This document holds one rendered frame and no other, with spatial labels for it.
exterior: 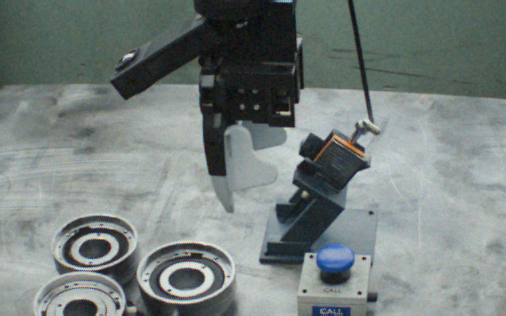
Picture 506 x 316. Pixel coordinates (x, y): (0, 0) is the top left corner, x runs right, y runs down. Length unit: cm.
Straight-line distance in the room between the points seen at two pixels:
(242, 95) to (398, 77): 186
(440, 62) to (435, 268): 163
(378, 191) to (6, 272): 47
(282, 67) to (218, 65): 5
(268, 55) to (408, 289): 34
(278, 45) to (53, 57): 209
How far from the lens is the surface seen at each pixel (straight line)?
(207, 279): 98
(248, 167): 82
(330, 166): 100
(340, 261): 92
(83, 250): 106
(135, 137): 128
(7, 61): 291
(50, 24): 278
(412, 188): 115
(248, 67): 78
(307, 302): 93
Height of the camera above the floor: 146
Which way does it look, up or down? 33 degrees down
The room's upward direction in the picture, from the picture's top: 4 degrees counter-clockwise
